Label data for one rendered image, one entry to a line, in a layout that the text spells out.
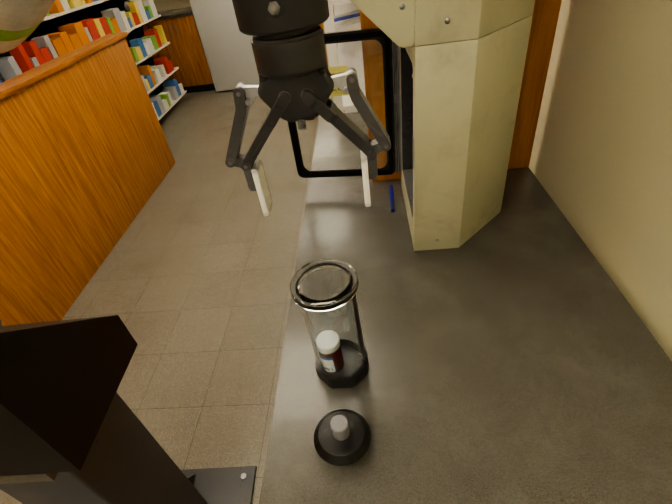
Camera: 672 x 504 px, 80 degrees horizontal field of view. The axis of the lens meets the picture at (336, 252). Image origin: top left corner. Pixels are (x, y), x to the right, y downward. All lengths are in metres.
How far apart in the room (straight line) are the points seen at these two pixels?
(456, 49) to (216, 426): 1.66
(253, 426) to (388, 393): 1.19
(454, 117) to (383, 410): 0.57
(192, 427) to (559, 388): 1.54
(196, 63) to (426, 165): 5.58
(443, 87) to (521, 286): 0.45
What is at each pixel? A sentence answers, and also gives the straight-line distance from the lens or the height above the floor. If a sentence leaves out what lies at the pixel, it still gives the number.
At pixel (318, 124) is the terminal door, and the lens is 1.21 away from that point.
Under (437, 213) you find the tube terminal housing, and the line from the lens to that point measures 0.97.
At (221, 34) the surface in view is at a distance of 5.99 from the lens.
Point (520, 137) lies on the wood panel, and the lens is 1.36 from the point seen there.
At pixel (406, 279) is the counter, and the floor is 0.94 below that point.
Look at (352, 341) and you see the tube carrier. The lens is 0.69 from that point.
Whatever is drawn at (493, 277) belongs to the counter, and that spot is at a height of 0.94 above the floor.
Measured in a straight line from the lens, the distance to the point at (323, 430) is 0.70.
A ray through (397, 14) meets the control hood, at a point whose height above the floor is 1.46.
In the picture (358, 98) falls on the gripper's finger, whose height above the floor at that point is 1.44.
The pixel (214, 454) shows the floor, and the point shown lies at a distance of 1.89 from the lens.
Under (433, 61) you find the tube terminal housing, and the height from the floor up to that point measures 1.38.
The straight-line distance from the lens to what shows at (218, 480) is 1.82.
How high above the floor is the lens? 1.59
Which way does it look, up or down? 39 degrees down
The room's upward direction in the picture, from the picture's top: 9 degrees counter-clockwise
